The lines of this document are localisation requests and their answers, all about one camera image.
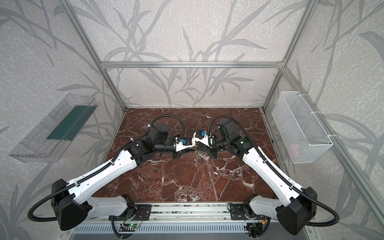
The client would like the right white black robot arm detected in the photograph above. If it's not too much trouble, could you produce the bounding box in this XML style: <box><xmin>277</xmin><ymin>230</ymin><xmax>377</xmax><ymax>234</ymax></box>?
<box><xmin>194</xmin><ymin>115</ymin><xmax>340</xmax><ymax>235</ymax></box>

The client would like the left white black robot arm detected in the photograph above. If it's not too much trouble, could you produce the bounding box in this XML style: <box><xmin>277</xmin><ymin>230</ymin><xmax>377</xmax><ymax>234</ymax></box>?
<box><xmin>27</xmin><ymin>114</ymin><xmax>196</xmax><ymax>231</ymax></box>

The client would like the pink object in basket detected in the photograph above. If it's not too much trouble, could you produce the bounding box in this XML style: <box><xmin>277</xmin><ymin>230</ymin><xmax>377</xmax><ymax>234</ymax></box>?
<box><xmin>288</xmin><ymin>144</ymin><xmax>301</xmax><ymax>161</ymax></box>

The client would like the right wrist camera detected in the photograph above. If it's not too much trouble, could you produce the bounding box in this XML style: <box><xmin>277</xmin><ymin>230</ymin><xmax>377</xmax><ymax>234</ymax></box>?
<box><xmin>193</xmin><ymin>130</ymin><xmax>215</xmax><ymax>148</ymax></box>

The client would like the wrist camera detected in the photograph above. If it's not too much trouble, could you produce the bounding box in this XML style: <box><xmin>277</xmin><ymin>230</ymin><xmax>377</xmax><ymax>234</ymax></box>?
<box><xmin>175</xmin><ymin>137</ymin><xmax>196</xmax><ymax>152</ymax></box>
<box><xmin>193</xmin><ymin>130</ymin><xmax>215</xmax><ymax>148</ymax></box>

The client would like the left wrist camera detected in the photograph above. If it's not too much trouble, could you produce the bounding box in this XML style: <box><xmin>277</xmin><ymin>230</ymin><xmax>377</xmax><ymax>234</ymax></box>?
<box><xmin>175</xmin><ymin>137</ymin><xmax>196</xmax><ymax>152</ymax></box>

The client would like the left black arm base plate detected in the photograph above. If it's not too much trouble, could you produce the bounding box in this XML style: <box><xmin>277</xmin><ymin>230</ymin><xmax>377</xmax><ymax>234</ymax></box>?
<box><xmin>120</xmin><ymin>204</ymin><xmax>152</xmax><ymax>221</ymax></box>

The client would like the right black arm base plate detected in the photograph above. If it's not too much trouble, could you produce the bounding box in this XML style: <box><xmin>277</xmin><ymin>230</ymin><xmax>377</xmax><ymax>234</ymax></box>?
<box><xmin>227</xmin><ymin>203</ymin><xmax>268</xmax><ymax>221</ymax></box>

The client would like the aluminium front rail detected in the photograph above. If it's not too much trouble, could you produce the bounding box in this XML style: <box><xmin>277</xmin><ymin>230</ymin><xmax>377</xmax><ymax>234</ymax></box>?
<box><xmin>74</xmin><ymin>201</ymin><xmax>316</xmax><ymax>225</ymax></box>

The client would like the white wire mesh basket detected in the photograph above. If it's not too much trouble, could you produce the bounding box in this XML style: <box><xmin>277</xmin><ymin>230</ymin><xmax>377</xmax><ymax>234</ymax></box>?
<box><xmin>272</xmin><ymin>91</ymin><xmax>334</xmax><ymax>164</ymax></box>

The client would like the clear plastic wall bin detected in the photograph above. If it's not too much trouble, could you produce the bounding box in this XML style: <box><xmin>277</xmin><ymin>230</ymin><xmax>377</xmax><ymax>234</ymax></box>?
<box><xmin>9</xmin><ymin>94</ymin><xmax>98</xmax><ymax>163</ymax></box>

